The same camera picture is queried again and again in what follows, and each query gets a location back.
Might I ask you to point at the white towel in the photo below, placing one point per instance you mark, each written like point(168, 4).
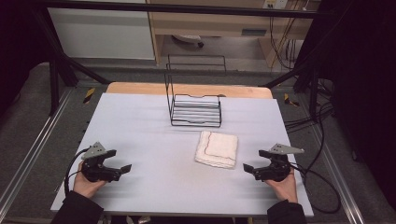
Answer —
point(218, 149)

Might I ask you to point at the black metal crossbar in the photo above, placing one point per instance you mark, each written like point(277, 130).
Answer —
point(186, 8)

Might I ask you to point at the person's right hand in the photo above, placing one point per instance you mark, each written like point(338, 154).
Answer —
point(285, 188)

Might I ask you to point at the white power strip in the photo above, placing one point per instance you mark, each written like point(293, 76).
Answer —
point(275, 3)

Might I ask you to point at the person's left hand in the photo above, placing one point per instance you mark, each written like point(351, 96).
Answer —
point(85, 186)

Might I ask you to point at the pale grey table mat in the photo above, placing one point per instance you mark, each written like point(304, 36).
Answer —
point(149, 140)

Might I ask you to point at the white object under desk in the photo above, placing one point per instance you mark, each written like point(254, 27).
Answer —
point(186, 38)

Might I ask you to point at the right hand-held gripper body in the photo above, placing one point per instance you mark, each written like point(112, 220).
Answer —
point(275, 171)

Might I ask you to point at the wooden desk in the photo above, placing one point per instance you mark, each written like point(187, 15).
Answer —
point(211, 26)

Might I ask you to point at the black metal stand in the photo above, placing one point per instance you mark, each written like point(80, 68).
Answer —
point(313, 93)
point(54, 81)

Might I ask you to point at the white cabinet panel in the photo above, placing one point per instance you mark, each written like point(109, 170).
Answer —
point(102, 34)

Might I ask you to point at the dark curtain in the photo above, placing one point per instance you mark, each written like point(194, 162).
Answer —
point(364, 77)
point(18, 46)

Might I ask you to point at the yellow black floor tape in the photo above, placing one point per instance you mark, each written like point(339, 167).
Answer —
point(89, 95)
point(289, 100)

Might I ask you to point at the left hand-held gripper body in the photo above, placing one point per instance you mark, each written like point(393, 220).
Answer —
point(95, 169)

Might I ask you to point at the aluminium floor rail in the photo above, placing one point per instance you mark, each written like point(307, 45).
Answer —
point(339, 180)
point(34, 143)

